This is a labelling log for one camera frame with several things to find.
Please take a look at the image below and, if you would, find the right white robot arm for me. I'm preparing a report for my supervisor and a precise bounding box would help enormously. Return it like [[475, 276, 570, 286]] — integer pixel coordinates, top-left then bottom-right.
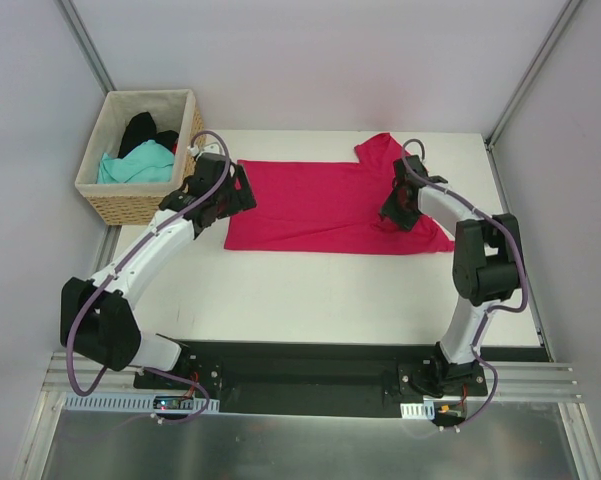
[[380, 153, 528, 395]]

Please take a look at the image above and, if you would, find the aluminium front rail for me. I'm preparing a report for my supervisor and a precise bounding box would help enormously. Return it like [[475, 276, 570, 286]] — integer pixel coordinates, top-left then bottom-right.
[[42, 352, 585, 403]]

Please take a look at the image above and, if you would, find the slotted cable duct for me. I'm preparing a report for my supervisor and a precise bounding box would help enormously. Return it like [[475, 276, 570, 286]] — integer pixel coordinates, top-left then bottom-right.
[[64, 393, 220, 415], [400, 401, 435, 421]]

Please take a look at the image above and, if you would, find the black t shirt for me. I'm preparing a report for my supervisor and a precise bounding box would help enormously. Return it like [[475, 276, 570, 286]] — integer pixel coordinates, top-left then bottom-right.
[[118, 111, 179, 158]]

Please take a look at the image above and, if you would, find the wicker laundry basket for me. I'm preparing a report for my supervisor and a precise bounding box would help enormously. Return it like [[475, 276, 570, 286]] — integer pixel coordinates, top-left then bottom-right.
[[75, 89, 206, 226]]

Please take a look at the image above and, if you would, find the left aluminium frame post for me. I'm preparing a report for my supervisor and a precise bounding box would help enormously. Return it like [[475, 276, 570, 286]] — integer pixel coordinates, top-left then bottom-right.
[[54, 0, 116, 95]]

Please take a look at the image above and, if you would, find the right slotted cable duct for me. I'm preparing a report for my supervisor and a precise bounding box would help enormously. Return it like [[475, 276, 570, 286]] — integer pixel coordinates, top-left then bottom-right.
[[400, 401, 435, 421]]

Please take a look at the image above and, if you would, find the aluminium frame post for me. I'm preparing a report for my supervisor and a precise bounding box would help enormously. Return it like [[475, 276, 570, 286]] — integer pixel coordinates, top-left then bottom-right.
[[485, 0, 586, 151], [54, 0, 116, 95]]

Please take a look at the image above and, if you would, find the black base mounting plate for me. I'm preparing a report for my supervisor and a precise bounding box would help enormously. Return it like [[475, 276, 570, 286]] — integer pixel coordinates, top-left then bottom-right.
[[132, 339, 489, 416]]

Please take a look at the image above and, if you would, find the pink t shirt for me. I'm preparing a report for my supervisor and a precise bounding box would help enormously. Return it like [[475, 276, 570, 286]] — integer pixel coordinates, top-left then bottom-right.
[[224, 133, 454, 255]]

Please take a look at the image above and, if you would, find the left slotted cable duct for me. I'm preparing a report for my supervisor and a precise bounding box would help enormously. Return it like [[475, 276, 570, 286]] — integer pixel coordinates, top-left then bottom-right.
[[64, 393, 220, 415]]

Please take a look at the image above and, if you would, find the right aluminium frame post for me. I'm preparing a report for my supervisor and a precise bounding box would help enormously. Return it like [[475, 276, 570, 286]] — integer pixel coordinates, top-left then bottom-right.
[[485, 0, 586, 151]]

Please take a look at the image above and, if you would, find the teal t shirt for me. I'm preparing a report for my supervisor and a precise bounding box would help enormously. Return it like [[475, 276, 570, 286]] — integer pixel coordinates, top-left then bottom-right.
[[96, 140, 175, 184]]

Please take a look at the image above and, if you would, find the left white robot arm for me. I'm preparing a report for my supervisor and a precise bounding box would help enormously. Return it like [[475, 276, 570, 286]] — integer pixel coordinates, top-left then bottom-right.
[[60, 153, 256, 389]]

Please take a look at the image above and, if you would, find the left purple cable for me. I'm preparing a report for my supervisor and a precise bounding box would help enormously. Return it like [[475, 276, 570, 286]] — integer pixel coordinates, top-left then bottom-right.
[[64, 130, 236, 426]]

